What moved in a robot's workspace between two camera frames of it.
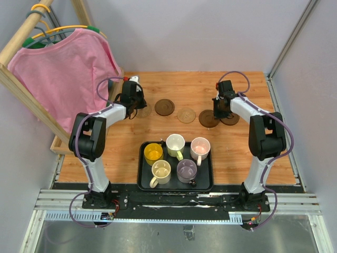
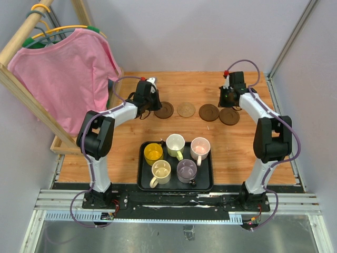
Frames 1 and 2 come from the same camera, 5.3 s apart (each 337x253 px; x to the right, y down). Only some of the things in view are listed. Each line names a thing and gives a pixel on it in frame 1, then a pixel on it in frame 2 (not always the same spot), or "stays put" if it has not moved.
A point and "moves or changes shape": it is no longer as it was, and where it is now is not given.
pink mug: [199, 149] stays put
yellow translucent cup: [152, 152] stays put
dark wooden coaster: [206, 118] moves or changes shape
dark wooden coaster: [231, 121] stays put
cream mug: [161, 170] stays put
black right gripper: [218, 115] → [221, 104]
